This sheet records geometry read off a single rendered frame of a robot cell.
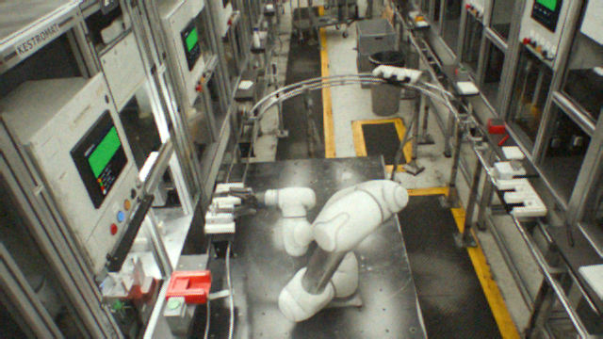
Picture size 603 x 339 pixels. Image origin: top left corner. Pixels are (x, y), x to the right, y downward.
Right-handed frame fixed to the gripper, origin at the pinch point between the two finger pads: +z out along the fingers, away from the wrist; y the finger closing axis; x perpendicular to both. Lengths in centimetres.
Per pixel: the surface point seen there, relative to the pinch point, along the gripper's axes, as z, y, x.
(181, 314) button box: 8, -11, 49
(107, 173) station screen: 18, 47, 42
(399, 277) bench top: -78, -44, 8
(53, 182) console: 21, 59, 62
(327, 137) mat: -49, -111, -238
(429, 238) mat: -118, -111, -85
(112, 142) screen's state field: 18, 53, 34
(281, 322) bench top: -24, -44, 30
